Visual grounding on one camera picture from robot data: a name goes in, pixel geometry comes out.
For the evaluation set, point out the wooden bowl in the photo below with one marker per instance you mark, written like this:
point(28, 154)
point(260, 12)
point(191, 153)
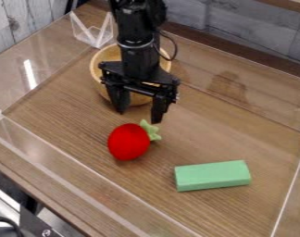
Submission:
point(135, 100)

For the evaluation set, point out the clear acrylic tray wall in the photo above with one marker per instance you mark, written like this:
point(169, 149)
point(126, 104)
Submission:
point(97, 205)

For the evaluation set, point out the green foam block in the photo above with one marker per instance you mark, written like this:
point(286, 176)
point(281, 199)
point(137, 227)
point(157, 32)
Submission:
point(212, 175)

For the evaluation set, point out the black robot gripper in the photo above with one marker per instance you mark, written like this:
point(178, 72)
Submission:
point(138, 74)

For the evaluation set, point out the red plush strawberry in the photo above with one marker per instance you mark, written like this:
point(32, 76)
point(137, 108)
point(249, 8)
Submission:
point(130, 139)

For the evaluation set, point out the clear acrylic triangular stand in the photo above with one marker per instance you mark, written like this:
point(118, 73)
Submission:
point(95, 36)

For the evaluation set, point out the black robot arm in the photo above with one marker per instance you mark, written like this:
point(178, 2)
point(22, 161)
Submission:
point(138, 18)

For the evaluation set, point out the black metal bracket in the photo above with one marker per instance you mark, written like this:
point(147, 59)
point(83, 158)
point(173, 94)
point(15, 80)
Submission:
point(34, 227)

